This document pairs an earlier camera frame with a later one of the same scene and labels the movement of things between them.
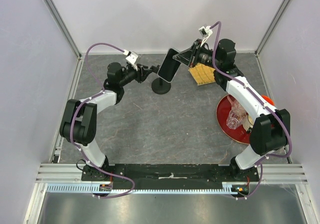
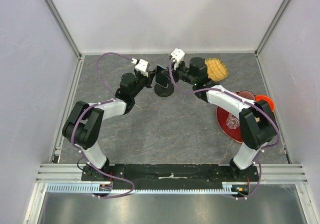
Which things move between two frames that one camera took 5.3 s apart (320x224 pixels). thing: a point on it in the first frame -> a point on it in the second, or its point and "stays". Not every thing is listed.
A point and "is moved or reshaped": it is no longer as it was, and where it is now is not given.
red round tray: x=239 y=134 stays
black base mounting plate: x=169 y=177 stays
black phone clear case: x=169 y=67 is moved or reshaped
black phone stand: x=160 y=86 is moved or reshaped
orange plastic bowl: x=269 y=101 stays
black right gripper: x=185 y=56 -> x=175 y=72
